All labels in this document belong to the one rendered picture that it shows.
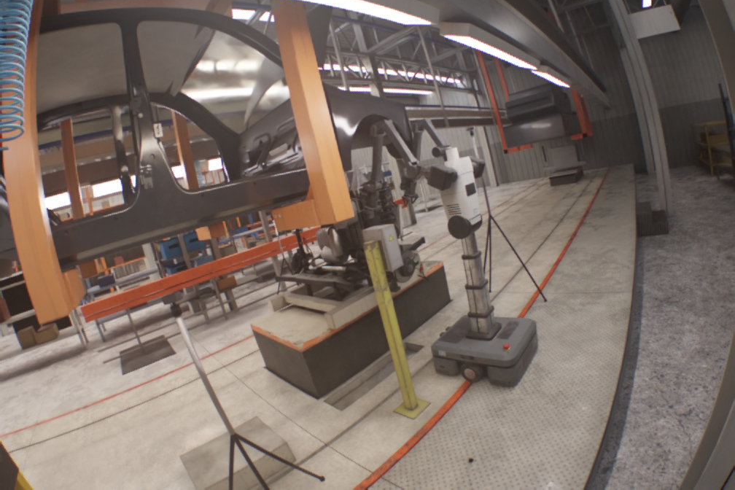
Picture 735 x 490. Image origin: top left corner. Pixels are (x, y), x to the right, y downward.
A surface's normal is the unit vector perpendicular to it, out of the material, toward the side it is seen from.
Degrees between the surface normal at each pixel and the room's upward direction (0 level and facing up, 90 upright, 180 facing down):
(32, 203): 90
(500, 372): 90
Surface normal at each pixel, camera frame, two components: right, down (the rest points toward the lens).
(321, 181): -0.69, 0.24
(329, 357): 0.68, -0.10
